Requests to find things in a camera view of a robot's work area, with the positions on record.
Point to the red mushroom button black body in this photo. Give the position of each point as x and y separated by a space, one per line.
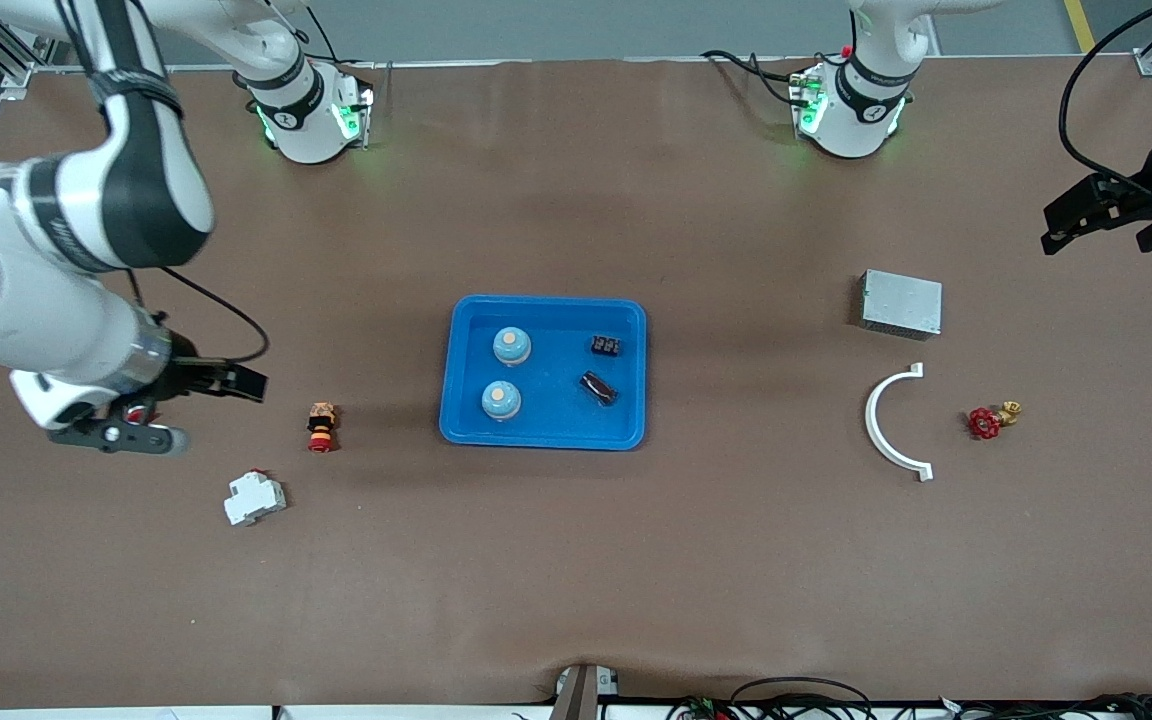
141 412

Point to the silver metal box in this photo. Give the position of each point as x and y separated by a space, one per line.
901 303

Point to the small black connector block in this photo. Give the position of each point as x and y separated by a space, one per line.
606 345

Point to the white semicircular bracket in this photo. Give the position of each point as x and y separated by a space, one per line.
871 422

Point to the blue dome bell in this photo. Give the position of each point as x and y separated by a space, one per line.
501 402
511 350

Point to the white circuit breaker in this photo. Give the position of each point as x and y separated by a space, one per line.
254 498

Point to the orange and red push button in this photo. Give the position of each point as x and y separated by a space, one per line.
321 420

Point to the blue plastic tray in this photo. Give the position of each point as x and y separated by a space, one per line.
551 420

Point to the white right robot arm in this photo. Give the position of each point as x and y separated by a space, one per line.
36 300

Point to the long brown electrolytic capacitor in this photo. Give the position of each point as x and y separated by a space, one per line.
598 389

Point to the brass valve red handwheel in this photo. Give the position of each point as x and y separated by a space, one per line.
983 424

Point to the metal stand bracket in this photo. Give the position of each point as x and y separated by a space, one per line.
578 695

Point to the brown table mat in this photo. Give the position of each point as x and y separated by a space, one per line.
576 560

